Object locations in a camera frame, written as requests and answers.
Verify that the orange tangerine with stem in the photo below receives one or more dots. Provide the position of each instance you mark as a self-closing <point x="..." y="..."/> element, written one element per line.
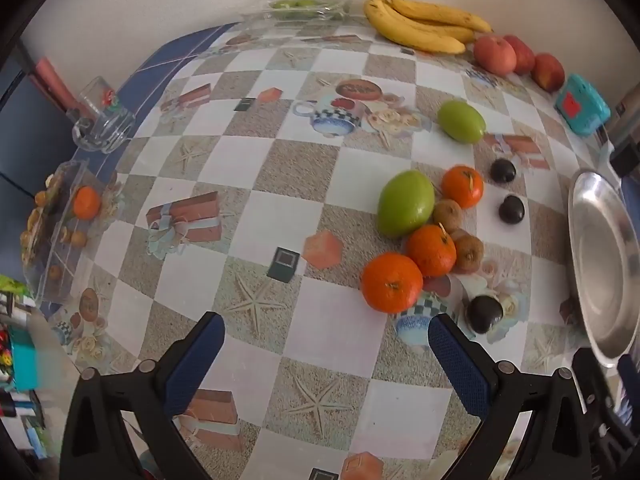
<point x="462" y="187"/>

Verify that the teal carton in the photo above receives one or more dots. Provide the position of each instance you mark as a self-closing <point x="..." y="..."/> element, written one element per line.
<point x="24" y="367"/>

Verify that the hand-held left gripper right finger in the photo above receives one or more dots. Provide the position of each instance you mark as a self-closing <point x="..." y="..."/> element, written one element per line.
<point x="457" y="360"/>

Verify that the pink roll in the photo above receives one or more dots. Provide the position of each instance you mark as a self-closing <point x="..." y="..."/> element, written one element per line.
<point x="52" y="82"/>

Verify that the clear plastic container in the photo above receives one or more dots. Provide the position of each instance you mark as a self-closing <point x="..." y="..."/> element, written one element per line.
<point x="55" y="245"/>

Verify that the metal bowl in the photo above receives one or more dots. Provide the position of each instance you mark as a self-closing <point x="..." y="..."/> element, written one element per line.
<point x="600" y="260"/>

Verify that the pale red apple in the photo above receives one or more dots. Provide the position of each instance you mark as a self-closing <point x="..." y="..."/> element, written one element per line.
<point x="494" y="55"/>

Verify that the yellow banana bunch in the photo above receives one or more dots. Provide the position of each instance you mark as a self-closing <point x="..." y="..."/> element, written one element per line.
<point x="410" y="30"/>

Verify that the small orange tangerine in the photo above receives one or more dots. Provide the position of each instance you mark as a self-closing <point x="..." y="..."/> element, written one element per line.
<point x="431" y="251"/>

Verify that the large green mango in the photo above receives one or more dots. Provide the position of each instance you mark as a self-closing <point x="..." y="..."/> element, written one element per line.
<point x="404" y="204"/>

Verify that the tangerine in plastic container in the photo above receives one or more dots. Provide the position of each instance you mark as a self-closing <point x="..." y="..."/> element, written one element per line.
<point x="87" y="202"/>

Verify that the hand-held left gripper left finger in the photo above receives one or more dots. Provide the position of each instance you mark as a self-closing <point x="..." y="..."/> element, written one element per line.
<point x="195" y="356"/>

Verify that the dark plum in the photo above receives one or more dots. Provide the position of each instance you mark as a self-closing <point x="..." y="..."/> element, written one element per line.
<point x="511" y="209"/>
<point x="484" y="314"/>
<point x="502" y="171"/>

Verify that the large orange tangerine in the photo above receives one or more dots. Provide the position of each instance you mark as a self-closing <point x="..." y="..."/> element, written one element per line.
<point x="391" y="283"/>

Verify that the small green mango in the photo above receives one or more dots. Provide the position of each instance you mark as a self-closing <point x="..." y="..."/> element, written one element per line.
<point x="461" y="121"/>

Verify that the clear bag of green fruit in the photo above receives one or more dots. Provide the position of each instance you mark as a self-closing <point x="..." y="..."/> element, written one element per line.
<point x="295" y="7"/>

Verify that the brown kiwi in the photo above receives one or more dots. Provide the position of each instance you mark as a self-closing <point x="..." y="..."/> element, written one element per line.
<point x="446" y="216"/>
<point x="470" y="253"/>

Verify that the checkered printed tablecloth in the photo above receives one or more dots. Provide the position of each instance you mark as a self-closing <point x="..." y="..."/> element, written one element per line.
<point x="310" y="170"/>

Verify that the teal toy house box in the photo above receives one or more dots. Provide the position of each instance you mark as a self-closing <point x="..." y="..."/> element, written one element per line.
<point x="582" y="105"/>

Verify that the clear glass cup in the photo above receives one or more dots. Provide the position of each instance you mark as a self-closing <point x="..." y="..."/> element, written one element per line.
<point x="102" y="120"/>

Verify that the black charger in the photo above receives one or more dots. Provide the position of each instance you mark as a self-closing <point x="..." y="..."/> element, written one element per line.
<point x="626" y="159"/>

